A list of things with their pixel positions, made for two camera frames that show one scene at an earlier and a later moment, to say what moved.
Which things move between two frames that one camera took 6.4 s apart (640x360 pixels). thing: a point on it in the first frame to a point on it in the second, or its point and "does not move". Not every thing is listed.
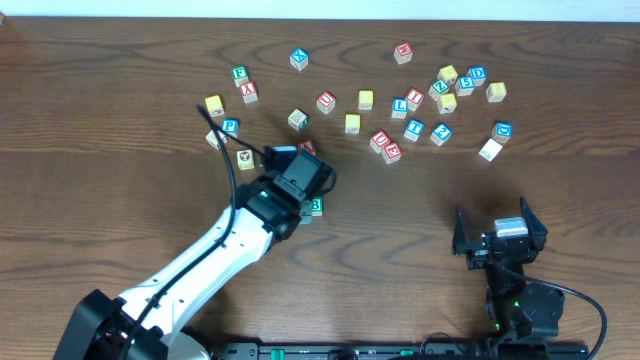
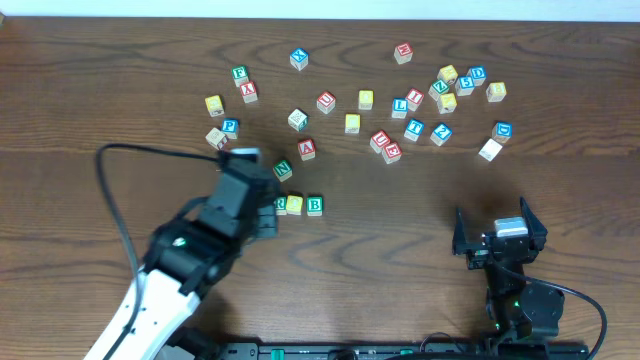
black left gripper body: x=305 y=215 to x=267 y=218
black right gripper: x=498 y=245 does not move
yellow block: x=365 y=100 does not move
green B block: x=317 y=206 does not move
